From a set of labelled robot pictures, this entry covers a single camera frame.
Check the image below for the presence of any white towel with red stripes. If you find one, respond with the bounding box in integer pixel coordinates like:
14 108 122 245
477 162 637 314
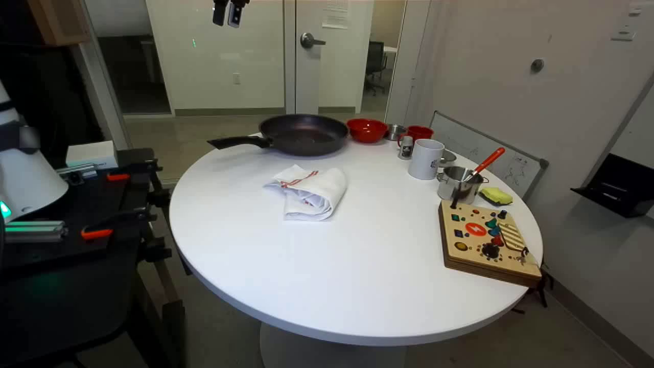
262 164 350 224

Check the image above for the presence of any black frying pan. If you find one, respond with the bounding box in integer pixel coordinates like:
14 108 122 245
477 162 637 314
206 112 350 157

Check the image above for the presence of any dark office chair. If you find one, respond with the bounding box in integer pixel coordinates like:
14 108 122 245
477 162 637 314
363 39 400 98

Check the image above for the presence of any wooden cabinet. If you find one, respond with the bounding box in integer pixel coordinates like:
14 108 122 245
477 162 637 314
27 0 89 49

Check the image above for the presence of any red bowl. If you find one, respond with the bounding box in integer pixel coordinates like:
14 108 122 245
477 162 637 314
345 117 390 146

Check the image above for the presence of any white box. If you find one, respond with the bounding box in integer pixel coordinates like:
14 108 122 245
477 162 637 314
63 140 120 172

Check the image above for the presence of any small red cup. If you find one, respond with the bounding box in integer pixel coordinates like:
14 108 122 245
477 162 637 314
405 125 435 144

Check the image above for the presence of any white mug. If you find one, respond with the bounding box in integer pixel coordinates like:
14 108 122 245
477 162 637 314
406 138 457 183

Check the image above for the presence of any steel pot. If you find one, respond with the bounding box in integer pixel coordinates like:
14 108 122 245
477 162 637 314
435 164 487 207

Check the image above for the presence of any yellow sponge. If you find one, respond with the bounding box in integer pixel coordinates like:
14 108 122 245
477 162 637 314
477 184 515 209

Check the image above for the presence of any black robot stand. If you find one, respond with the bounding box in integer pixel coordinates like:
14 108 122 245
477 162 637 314
0 146 190 368

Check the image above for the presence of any whiteboard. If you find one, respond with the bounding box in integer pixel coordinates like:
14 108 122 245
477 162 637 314
427 111 550 201

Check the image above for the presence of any wooden toy board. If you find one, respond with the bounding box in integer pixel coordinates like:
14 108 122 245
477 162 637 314
438 199 543 288

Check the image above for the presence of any metal door handle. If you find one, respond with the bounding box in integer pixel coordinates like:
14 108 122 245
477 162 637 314
299 31 327 52

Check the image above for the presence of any black clamp with orange handle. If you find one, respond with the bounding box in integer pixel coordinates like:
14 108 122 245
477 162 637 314
59 159 164 186
79 205 159 244

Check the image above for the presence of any spatula with orange handle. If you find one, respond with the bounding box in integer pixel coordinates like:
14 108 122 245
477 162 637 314
450 146 508 211

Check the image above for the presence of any white wall switch plate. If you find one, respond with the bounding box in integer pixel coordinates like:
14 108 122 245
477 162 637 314
608 24 639 45

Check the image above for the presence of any black wall file holder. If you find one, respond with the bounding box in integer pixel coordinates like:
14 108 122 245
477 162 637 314
569 151 654 220

